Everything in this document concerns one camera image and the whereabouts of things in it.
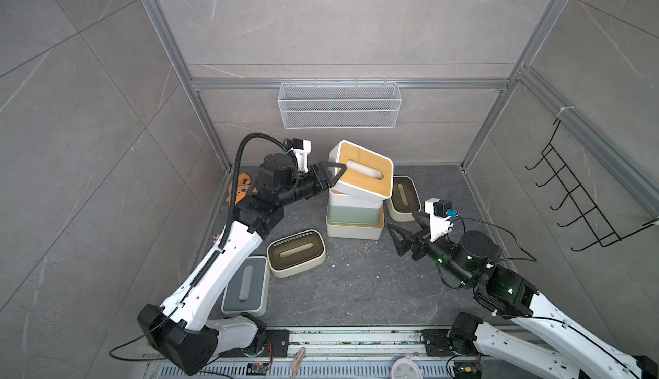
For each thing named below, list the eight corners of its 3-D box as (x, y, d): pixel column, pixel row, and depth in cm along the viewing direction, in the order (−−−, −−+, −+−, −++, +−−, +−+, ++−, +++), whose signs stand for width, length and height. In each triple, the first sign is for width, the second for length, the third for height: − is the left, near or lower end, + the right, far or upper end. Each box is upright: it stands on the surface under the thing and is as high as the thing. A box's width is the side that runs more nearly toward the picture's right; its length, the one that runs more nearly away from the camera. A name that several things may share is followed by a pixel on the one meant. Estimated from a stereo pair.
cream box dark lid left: (273, 282, 87) (270, 274, 82) (269, 249, 95) (265, 241, 89) (330, 265, 91) (330, 257, 85) (321, 235, 99) (320, 226, 93)
